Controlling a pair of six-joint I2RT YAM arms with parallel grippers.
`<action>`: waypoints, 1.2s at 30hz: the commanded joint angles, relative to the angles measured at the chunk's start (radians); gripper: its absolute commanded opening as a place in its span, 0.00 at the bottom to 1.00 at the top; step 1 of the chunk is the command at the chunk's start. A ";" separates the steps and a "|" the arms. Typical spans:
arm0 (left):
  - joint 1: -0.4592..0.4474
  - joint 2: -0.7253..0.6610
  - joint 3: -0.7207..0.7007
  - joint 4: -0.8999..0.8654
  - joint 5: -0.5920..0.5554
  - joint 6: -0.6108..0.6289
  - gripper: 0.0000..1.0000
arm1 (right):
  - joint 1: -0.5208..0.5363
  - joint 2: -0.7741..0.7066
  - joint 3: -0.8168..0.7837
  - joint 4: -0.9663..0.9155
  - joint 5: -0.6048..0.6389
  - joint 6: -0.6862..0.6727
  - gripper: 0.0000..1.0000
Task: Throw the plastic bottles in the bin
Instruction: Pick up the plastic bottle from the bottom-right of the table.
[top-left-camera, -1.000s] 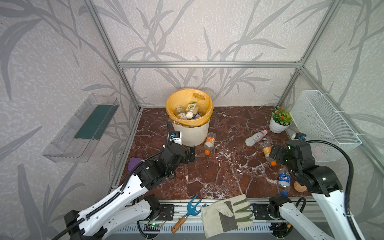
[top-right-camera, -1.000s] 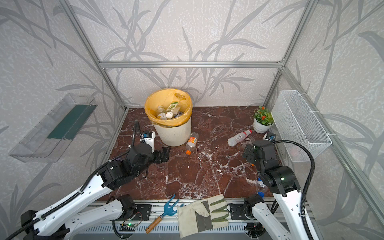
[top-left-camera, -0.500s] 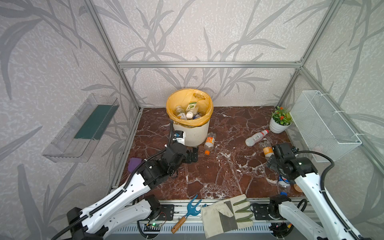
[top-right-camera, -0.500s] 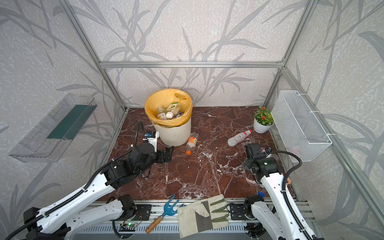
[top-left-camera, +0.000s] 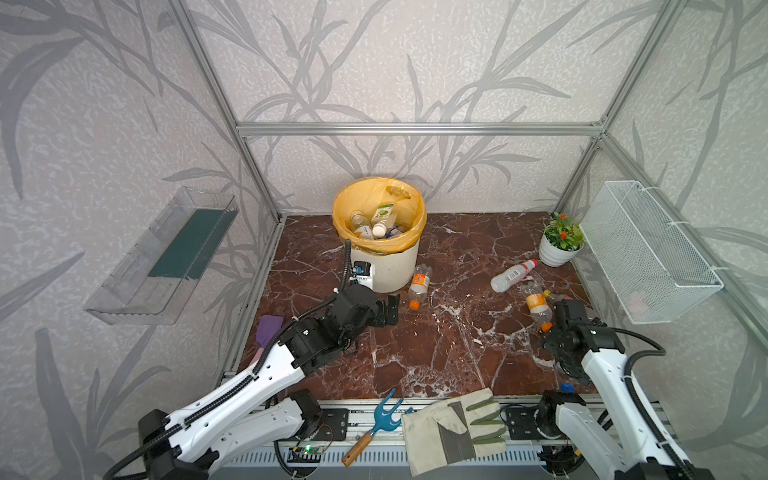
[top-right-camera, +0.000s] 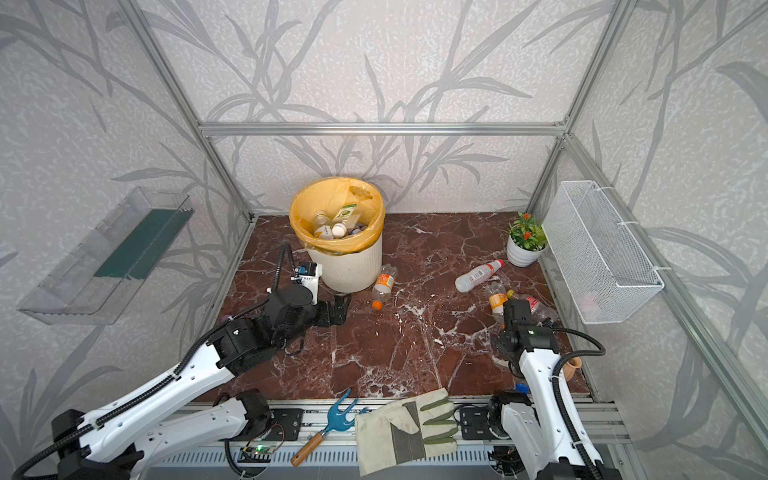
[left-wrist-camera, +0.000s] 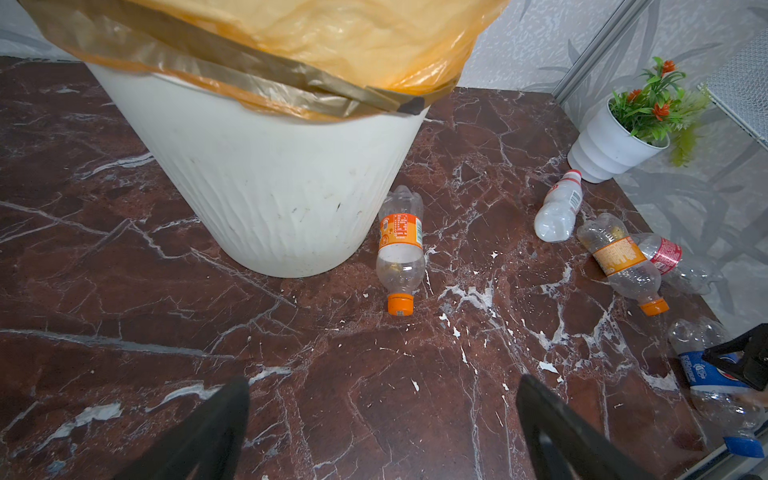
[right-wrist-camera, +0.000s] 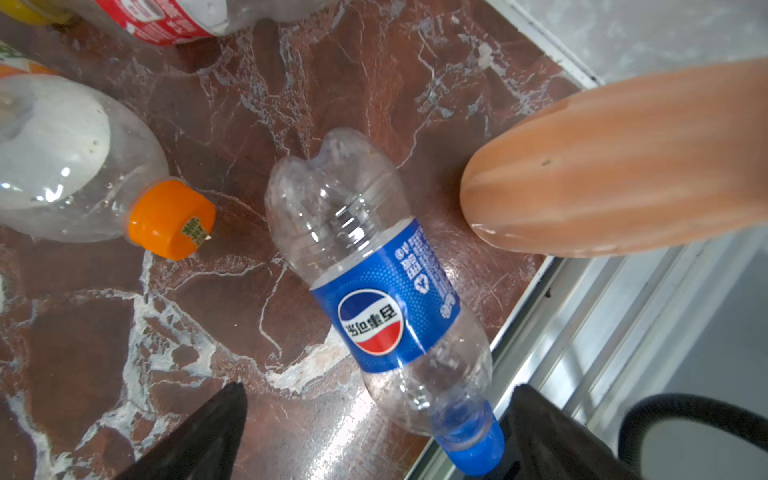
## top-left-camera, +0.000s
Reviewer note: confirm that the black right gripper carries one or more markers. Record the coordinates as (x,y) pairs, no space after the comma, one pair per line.
(550,341)

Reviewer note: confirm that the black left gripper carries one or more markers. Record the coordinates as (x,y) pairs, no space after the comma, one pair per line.
(381,319)

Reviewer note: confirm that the blue pepsi label bottle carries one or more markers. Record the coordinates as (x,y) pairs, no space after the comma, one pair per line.
(394,232)

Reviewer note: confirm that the white label vitamin bottle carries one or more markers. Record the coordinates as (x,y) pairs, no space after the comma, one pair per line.
(361,226)

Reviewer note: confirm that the lime label clear bottle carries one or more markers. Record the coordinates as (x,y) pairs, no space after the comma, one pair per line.
(383,220)

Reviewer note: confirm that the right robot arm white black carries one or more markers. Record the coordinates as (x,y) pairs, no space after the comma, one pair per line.
(604,357)

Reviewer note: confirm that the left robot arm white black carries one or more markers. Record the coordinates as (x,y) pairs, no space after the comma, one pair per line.
(197,440)

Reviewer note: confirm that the white plastic trash bin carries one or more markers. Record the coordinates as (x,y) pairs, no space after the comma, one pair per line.
(392,265)

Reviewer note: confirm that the yellow bin liner bag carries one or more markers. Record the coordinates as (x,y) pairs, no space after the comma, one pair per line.
(365,195)

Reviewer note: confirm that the orange cap small bottle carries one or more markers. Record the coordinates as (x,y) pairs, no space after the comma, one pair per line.
(419,287)

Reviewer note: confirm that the red cap white bottle right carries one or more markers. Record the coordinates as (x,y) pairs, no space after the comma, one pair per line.
(511,276)

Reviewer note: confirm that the potted plant white pot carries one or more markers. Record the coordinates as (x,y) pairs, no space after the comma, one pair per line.
(562,239)

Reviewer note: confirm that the blue garden hand fork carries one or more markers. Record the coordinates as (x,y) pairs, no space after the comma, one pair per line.
(383,421)

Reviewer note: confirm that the purple silicone spatula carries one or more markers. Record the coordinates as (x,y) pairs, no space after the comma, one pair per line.
(267,328)

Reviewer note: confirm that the beige green work glove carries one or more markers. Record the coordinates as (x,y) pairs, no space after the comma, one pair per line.
(454,430)

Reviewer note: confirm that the green circuit board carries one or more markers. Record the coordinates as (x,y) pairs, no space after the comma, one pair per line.
(306,454)

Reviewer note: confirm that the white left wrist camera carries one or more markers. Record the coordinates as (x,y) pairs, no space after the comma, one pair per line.
(363,274)

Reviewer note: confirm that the white wire mesh basket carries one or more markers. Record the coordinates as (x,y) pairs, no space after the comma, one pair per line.
(654,269)

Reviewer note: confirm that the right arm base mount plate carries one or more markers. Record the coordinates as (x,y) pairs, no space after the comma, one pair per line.
(521,422)

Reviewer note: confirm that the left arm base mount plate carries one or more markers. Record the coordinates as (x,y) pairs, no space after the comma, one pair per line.
(333,426)

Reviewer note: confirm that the clear acrylic wall shelf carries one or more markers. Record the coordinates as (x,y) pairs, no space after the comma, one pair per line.
(155,280)

